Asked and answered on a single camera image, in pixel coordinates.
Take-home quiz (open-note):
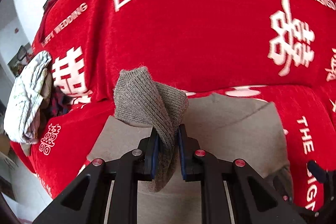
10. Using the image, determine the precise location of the white patterned folded cloth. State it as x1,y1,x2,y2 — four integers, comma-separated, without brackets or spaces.
3,51,51,144

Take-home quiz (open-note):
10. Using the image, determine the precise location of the red wedding quilt roll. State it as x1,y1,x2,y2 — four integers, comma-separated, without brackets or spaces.
33,0,335,102

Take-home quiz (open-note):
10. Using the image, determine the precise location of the red wedding bed cover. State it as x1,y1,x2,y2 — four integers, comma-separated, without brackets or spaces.
11,81,335,211

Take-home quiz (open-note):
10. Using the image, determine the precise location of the dark plaid cloth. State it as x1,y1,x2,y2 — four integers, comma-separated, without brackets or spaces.
46,86,71,118

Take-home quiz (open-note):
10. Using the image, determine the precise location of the grey knit sweater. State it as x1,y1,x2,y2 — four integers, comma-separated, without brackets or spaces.
87,67,293,223

